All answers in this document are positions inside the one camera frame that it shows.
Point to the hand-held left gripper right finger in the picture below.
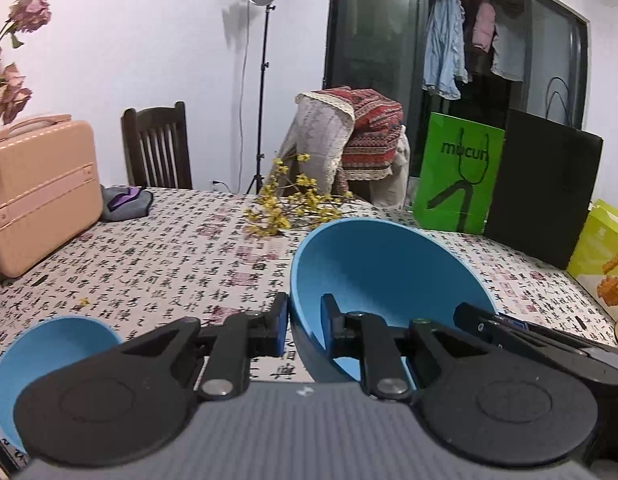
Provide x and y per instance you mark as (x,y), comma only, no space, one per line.
(329,325)

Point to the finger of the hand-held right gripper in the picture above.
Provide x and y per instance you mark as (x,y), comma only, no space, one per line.
(476,322)
(511,322)

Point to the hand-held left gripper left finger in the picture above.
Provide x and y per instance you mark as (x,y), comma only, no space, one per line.
(282,330)

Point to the blue bowl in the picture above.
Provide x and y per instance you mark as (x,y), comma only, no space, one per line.
(389,270)
(49,345)

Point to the yellow-green snack box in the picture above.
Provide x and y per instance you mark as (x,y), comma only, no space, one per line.
(599,245)

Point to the yellow flower branch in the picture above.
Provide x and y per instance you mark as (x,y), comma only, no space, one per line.
(274,210)

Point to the calligraphy printed tablecloth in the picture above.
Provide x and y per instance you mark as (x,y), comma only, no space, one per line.
(164,270)

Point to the black paper bag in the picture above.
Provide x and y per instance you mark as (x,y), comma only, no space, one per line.
(539,185)

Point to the green paper bag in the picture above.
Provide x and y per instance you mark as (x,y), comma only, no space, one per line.
(439,185)

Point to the beige garment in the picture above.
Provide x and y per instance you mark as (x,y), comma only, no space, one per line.
(394,180)

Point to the white quilted blanket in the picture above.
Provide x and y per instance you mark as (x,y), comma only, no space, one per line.
(319,135)

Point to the purple grey cloth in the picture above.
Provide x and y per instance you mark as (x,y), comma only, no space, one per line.
(124,205)

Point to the dark wooden chair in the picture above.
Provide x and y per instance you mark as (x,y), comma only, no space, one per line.
(156,145)

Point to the hanging white garment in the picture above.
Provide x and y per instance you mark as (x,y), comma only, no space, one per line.
(509,57)

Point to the beige hard suitcase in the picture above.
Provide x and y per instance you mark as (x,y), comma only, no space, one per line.
(44,195)

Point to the hanging light blue shirt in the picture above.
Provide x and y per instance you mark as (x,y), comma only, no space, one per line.
(444,45)

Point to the black framed glass door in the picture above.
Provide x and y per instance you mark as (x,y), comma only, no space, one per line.
(369,35)

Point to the hanging pink jacket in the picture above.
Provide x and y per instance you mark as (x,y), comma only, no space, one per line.
(484,27)

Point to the dried pink rose bouquet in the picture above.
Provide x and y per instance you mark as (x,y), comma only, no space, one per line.
(34,7)

